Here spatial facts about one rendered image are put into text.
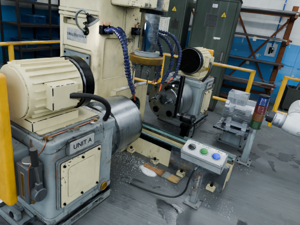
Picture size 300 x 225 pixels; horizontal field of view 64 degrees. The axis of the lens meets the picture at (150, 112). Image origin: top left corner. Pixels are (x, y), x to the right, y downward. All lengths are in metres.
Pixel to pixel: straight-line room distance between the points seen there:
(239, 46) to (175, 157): 5.17
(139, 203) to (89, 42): 0.81
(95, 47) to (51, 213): 0.78
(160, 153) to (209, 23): 3.33
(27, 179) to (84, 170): 0.19
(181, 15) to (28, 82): 3.93
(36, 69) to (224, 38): 3.81
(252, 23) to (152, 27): 5.08
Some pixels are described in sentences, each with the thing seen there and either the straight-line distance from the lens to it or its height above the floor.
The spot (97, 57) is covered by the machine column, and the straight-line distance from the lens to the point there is 1.28.
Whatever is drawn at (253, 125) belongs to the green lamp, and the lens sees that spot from 1.43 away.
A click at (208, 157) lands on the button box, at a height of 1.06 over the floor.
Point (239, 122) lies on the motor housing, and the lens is 1.63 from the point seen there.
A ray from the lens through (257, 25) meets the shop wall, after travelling 6.21.
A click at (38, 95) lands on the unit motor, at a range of 0.73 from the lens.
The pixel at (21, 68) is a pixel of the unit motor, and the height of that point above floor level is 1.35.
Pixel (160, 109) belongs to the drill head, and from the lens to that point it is 1.54.
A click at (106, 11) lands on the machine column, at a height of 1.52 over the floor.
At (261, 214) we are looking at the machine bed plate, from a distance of 1.22.
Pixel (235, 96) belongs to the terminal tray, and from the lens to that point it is 1.63.
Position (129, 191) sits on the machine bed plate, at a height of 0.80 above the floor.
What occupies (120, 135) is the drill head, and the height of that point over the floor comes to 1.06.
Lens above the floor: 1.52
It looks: 22 degrees down
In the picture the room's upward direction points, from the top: 8 degrees clockwise
